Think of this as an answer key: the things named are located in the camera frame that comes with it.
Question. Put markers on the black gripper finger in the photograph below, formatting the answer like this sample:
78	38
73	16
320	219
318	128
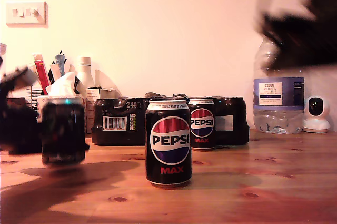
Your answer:
79	148
302	47

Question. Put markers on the white paper tissue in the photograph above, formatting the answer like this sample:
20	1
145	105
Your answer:
61	87

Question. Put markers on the large clear water bottle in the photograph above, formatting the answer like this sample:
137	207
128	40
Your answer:
279	102

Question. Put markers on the red snack packet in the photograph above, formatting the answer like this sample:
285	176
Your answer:
41	73

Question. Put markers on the small white carton box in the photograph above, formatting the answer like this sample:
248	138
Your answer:
90	97

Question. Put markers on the cream paper packet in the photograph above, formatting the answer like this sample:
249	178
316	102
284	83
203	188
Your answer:
37	57

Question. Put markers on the black Pepsi Max multipack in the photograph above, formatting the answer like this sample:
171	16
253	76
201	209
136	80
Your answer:
118	134

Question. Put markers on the black Pepsi Max can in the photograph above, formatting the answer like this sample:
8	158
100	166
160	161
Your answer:
204	126
63	129
168	142

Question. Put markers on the white slim bottle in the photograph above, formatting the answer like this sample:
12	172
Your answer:
84	71

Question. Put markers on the white wall light switch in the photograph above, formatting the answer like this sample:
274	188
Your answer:
26	13

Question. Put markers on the small white round camera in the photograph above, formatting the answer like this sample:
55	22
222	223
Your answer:
316	125

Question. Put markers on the gingerbread print tissue box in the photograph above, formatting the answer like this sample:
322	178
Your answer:
39	101

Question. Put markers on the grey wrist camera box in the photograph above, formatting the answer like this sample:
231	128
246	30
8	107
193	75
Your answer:
27	76

